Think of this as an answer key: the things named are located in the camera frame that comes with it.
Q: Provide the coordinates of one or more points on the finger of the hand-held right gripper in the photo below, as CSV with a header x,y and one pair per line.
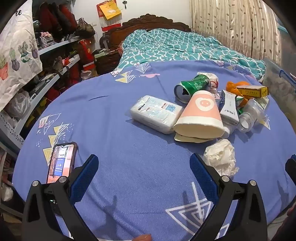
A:
x,y
291,169

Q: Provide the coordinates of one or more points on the red clothes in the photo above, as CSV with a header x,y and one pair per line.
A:
x,y
55,16

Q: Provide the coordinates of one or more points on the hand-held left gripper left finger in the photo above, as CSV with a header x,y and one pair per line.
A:
x,y
84,178

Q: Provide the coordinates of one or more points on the white medicine box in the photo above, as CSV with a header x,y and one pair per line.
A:
x,y
227,109

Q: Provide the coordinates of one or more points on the red and yellow wall calendar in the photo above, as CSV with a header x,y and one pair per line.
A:
x,y
108,11

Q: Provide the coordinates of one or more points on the white paper wrapper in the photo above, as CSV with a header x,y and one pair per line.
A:
x,y
211,77

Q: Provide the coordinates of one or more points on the hanging keys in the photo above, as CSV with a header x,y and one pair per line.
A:
x,y
124,3

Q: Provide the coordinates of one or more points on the white tissue pack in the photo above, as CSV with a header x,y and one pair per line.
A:
x,y
152,113

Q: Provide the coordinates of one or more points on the green drink can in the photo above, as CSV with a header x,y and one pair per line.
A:
x,y
194,85

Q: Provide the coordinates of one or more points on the orange peel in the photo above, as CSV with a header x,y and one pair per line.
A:
x,y
244,83
231,87

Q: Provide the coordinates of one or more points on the blue printed bedsheet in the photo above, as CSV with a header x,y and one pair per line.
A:
x,y
115,143

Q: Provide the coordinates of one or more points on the clear storage bins teal lids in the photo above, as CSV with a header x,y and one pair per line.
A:
x,y
277,88

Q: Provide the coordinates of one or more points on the teal patterned quilt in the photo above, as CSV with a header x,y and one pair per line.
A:
x,y
173,46

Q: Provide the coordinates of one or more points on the grey metal shelf rack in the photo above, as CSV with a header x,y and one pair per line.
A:
x,y
47,49

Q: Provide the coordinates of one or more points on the carved wooden headboard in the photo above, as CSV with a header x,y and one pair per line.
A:
x,y
148,19

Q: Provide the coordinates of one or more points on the green and white packet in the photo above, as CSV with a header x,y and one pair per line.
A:
x,y
262,102

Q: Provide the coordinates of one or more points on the white tissue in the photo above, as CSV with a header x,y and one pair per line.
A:
x,y
219,155

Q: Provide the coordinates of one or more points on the cactus printed cloth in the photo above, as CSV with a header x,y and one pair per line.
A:
x,y
16,58

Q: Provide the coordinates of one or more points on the leaf patterned curtain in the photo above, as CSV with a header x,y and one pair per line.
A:
x,y
231,23

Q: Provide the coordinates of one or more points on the clear plastic bottle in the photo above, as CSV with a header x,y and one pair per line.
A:
x,y
248,118

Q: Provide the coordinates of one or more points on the dark wooden nightstand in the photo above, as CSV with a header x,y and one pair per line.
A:
x,y
107,61

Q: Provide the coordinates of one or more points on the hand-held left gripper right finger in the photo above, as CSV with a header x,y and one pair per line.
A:
x,y
203,176

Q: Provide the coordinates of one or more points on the brown handbag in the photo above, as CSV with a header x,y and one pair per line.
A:
x,y
84,29

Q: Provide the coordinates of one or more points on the pink paper cup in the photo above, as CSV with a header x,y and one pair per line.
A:
x,y
201,111

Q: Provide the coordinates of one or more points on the smartphone with dark case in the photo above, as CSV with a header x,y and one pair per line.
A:
x,y
61,162

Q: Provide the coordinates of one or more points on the yellow small box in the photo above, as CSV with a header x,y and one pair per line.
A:
x,y
252,90

